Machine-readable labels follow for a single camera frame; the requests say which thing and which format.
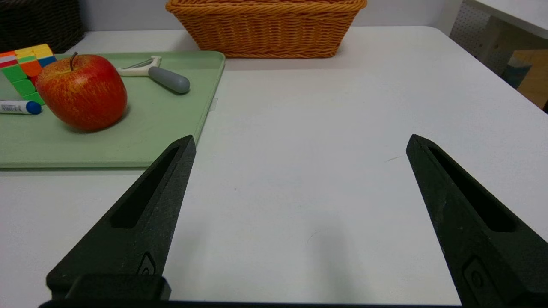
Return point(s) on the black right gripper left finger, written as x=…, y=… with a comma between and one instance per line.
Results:
x=128, y=231

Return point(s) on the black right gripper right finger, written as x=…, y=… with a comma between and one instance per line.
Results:
x=483, y=256

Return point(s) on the red apple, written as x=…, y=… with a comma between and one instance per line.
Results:
x=83, y=94

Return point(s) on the white marker with blue cap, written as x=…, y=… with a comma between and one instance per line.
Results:
x=17, y=107

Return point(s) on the colourful puzzle cube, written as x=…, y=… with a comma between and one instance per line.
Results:
x=21, y=72

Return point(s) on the dark brown wicker basket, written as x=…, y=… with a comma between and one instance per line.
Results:
x=38, y=21

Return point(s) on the orange wicker basket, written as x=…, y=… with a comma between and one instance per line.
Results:
x=265, y=30

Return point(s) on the green plastic tray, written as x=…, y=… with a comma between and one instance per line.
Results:
x=162, y=124

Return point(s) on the cardboard box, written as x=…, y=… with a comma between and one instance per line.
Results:
x=533, y=77

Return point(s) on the white pegboard panel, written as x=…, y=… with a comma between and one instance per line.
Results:
x=469, y=25

